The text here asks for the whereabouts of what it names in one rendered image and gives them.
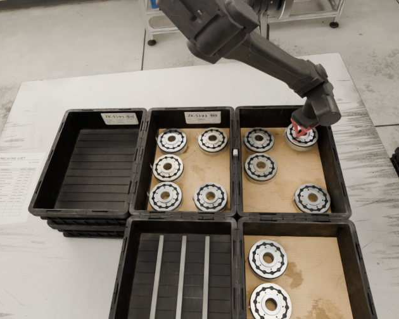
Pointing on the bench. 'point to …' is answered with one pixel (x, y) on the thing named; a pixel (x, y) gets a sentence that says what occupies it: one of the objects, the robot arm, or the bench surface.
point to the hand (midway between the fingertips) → (303, 131)
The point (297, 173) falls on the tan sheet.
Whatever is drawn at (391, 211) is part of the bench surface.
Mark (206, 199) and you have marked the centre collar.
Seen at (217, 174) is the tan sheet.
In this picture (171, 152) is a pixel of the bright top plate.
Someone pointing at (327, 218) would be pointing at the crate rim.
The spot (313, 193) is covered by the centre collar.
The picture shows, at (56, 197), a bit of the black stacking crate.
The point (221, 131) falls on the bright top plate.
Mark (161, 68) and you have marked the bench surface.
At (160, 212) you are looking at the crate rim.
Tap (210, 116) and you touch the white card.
